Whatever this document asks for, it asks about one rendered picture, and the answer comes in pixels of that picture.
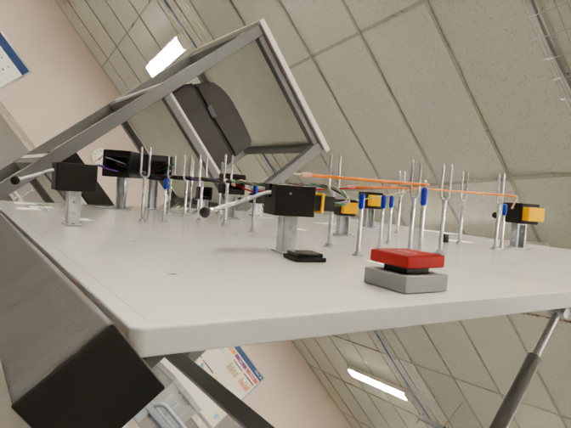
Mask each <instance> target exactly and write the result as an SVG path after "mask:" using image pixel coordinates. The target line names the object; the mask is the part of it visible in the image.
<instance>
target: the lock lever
mask: <svg viewBox="0 0 571 428"><path fill-rule="evenodd" d="M266 194H271V190H267V191H263V192H261V193H258V194H255V195H252V196H248V197H245V198H243V199H240V200H236V201H233V202H229V203H227V204H224V205H221V206H216V207H210V208H209V209H210V212H211V214H212V213H213V212H214V211H218V210H221V209H224V208H227V207H230V206H234V205H237V204H239V203H243V202H246V201H248V200H253V199H256V198H258V197H261V196H264V195H266Z"/></svg>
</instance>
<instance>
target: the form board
mask: <svg viewBox="0 0 571 428"><path fill-rule="evenodd" d="M14 202H26V201H6V200H0V212H1V213H2V214H3V215H4V216H5V217H6V218H7V219H8V220H9V221H10V222H11V223H12V224H13V225H14V226H15V227H16V228H17V229H18V230H19V231H20V232H21V233H22V234H23V235H24V236H25V237H26V238H27V239H28V240H29V241H30V242H31V243H32V244H34V246H36V248H37V249H38V250H39V251H40V252H41V253H42V254H43V255H45V257H47V259H49V261H51V263H53V264H54V265H55V266H56V267H57V268H58V269H59V270H60V271H61V272H62V273H63V274H64V275H65V276H66V277H67V278H68V279H69V280H70V281H71V282H72V283H73V284H74V285H75V286H76V287H77V288H78V289H79V290H80V291H81V292H82V293H83V294H84V295H85V296H86V297H88V298H89V299H90V300H91V301H92V302H93V303H94V304H95V305H96V306H97V307H98V308H99V309H100V310H101V311H102V312H103V313H104V314H105V315H106V316H107V317H108V318H109V319H110V320H111V321H112V322H113V323H114V324H115V325H116V326H117V327H118V329H119V330H120V331H121V332H122V333H123V334H124V335H125V337H126V338H127V340H128V341H129V342H130V344H131V345H132V346H133V348H134V349H135V350H136V351H137V353H138V354H139V356H140V357H142V358H147V357H154V356H161V355H168V354H176V353H183V352H197V351H205V350H212V349H219V348H226V347H234V346H248V345H255V344H263V343H270V342H277V341H291V340H298V339H306V338H313V337H321V336H328V335H341V334H349V333H356V332H364V331H371V330H379V329H392V328H399V327H407V326H414V325H422V324H435V323H442V322H450V321H457V320H465V319H473V318H487V317H494V316H501V315H508V314H516V313H530V312H537V311H545V310H551V309H559V308H566V307H571V250H568V249H562V248H556V247H550V246H543V245H532V244H526V243H525V246H527V248H531V250H525V249H510V248H506V247H504V248H505V249H504V250H501V249H499V250H493V249H490V248H492V245H494V239H491V238H484V237H478V236H472V235H466V234H462V235H461V240H464V241H469V242H475V243H465V242H462V244H464V245H457V244H455V243H456V242H454V241H449V243H444V242H443V247H442V250H444V253H446V254H444V255H443V254H439V255H443V256H444V257H445V258H444V267H440V268H429V270H428V271H432V272H435V273H442V274H447V275H448V284H447V290H446V291H441V292H429V293H417V294H402V293H399V292H397V291H393V290H388V289H385V288H382V287H379V286H376V285H373V284H367V283H365V282H364V277H365V267H372V266H383V265H380V264H376V263H374V262H367V261H366V260H370V253H371V249H374V248H375V247H376V246H377V245H378V240H379V229H380V223H379V222H374V225H373V227H376V228H378V229H368V228H362V229H361V237H360V247H359V251H361V253H360V254H361V255H363V256H353V255H352V254H354V252H355V251H356V245H357V233H358V223H359V219H352V218H350V221H349V231H348V233H349V234H352V235H355V237H348V236H333V235H332V236H331V243H332V244H333V246H335V248H328V247H323V245H325V243H327V238H328V227H329V224H323V223H317V222H329V215H323V214H314V217H298V220H297V228H300V229H306V230H297V242H296V250H306V251H316V252H319V253H321V254H323V257H324V258H326V262H294V261H292V260H290V259H287V258H285V257H284V255H282V254H280V253H278V252H275V251H272V250H271V248H275V249H276V243H277V238H276V237H277V231H278V220H279V216H275V215H270V214H266V213H263V211H261V215H263V216H264V217H273V218H278V219H273V218H260V217H256V216H255V219H254V228H255V231H257V232H248V231H249V230H250V228H252V215H249V214H252V212H251V211H235V217H238V218H239V219H240V220H235V219H226V223H227V224H228V225H229V226H228V227H223V226H220V225H222V222H223V219H221V218H220V217H223V213H224V210H220V211H221V213H222V214H217V213H216V211H214V212H213V213H212V214H211V215H212V216H209V217H207V218H204V217H202V220H204V221H196V219H197V217H199V216H198V215H188V214H186V215H187V217H181V216H182V215H183V214H184V209H180V208H170V211H172V212H171V213H172V214H166V215H165V218H166V221H167V222H160V221H161V219H162V215H163V211H161V210H144V219H145V221H146V222H138V220H139V219H140V218H141V206H126V208H129V209H131V211H124V210H112V209H110V208H103V207H97V206H107V205H87V204H81V213H80V218H87V219H90V220H92V221H81V220H80V224H81V225H82V227H78V226H65V225H64V224H63V223H61V222H64V221H65V220H63V219H61V218H59V217H65V203H47V202H32V203H41V204H42V205H27V204H15V203H14ZM29 206H52V207H53V208H46V209H48V210H49V211H36V210H18V209H17V208H16V207H29ZM113 207H116V206H113ZM181 211H182V212H181Z"/></svg>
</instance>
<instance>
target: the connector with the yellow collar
mask: <svg viewBox="0 0 571 428"><path fill-rule="evenodd" d="M335 198H336V197H331V196H325V204H324V211H334V206H335ZM320 203H321V195H315V206H314V210H315V211H320Z"/></svg>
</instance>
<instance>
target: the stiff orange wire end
mask: <svg viewBox="0 0 571 428"><path fill-rule="evenodd" d="M293 175H300V176H301V177H321V178H332V179H342V180H353V181H363V182H373V183H393V184H403V185H414V186H430V184H429V183H412V182H402V181H393V180H382V179H372V178H362V177H343V176H332V175H323V174H313V173H311V172H301V173H293Z"/></svg>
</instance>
